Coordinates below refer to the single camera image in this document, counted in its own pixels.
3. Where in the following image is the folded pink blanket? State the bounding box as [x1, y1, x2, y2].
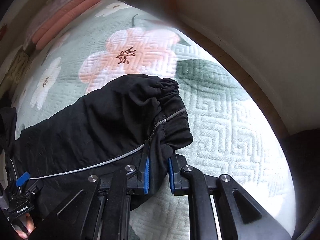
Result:
[23, 0, 100, 50]

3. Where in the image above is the floral green bed quilt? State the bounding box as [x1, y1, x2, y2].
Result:
[12, 0, 296, 235]

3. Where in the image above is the person's left hand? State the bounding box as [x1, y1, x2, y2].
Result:
[14, 213, 35, 239]

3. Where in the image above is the black jacket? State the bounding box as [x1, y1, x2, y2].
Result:
[1, 74, 193, 217]

